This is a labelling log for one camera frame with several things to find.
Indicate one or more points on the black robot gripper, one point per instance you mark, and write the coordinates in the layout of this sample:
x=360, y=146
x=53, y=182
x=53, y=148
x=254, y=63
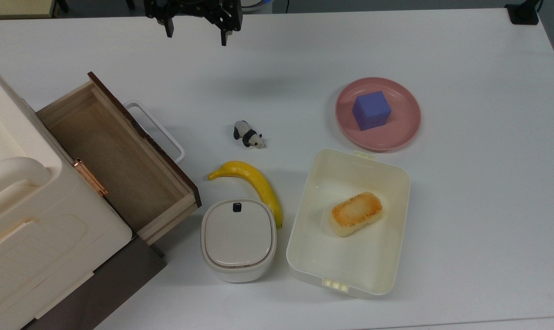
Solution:
x=195, y=9

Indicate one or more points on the small panda toy figure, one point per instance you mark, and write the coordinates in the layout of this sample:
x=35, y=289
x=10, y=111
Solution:
x=249, y=134

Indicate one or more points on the open wooden drawer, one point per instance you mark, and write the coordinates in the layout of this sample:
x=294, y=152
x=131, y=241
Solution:
x=116, y=156

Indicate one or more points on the yellow banana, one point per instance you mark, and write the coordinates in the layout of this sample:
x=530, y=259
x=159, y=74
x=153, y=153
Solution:
x=258, y=184

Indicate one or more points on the copper metal latch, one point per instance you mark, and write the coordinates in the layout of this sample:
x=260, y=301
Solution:
x=90, y=176

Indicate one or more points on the purple cube block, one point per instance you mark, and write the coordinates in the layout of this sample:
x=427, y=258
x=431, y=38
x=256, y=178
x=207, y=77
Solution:
x=371, y=110

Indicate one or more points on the white lidded square container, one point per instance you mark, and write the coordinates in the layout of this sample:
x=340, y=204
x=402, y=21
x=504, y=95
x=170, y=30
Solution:
x=238, y=238

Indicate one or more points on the pink round plate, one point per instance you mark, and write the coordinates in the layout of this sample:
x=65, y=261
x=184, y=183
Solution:
x=396, y=130

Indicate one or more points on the toasted bread piece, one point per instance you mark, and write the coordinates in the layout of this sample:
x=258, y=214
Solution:
x=355, y=213

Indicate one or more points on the cream plastic cabinet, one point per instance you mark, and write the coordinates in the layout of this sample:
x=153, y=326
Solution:
x=34, y=229

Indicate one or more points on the dark brown base board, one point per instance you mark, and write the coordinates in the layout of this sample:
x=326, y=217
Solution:
x=107, y=286

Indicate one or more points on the cream rectangular plastic bin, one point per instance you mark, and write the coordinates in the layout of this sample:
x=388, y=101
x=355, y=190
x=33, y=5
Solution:
x=350, y=256

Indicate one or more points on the black table clamp mount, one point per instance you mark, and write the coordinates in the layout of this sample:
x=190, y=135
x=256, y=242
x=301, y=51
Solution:
x=523, y=11

